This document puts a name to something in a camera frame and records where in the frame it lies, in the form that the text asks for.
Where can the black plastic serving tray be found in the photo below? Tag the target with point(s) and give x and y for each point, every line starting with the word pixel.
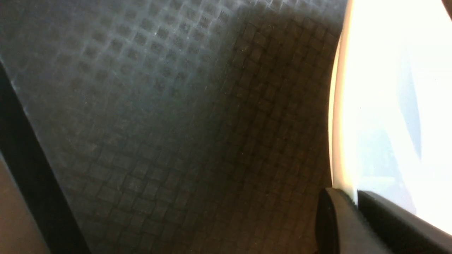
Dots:
pixel 180 126

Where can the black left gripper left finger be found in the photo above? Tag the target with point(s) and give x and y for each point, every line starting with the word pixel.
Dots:
pixel 340 228

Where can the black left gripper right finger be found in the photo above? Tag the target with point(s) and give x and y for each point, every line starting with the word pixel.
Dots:
pixel 401 231

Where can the white square rice plate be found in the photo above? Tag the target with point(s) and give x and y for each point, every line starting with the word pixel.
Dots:
pixel 389 119

